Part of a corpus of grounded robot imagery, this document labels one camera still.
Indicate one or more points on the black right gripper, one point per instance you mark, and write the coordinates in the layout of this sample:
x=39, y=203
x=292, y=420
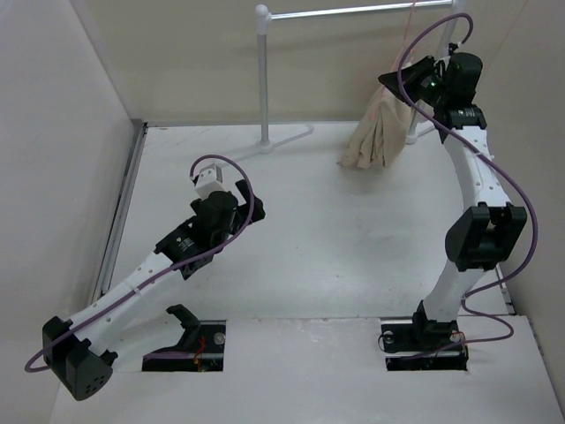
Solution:
x=411, y=74

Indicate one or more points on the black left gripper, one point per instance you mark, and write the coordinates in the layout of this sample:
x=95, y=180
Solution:
x=242, y=211

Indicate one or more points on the pink wire hanger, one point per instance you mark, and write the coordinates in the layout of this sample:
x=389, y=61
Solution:
x=402, y=48

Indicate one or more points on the beige cargo trousers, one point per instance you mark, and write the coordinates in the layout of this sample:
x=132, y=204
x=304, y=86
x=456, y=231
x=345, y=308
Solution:
x=380, y=135

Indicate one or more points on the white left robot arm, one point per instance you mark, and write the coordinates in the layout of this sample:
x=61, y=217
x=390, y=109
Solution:
x=82, y=351

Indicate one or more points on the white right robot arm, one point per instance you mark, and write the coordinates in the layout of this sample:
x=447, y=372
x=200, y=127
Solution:
x=490, y=225

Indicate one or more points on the white clothes rack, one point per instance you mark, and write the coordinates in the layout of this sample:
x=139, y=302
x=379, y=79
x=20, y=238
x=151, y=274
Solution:
x=323, y=57

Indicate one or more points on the aluminium left table rail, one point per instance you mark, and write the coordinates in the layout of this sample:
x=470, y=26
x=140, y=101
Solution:
x=103, y=280

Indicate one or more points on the aluminium table rail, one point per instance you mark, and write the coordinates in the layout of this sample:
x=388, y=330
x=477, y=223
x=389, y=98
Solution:
x=507, y=299
x=103, y=280

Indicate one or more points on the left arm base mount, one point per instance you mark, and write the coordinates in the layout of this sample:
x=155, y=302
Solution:
x=197, y=351

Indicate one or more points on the aluminium right table rail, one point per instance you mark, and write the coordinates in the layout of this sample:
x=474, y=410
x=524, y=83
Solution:
x=507, y=299

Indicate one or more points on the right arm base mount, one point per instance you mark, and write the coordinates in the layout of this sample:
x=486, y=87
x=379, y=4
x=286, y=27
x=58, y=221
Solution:
x=408, y=348

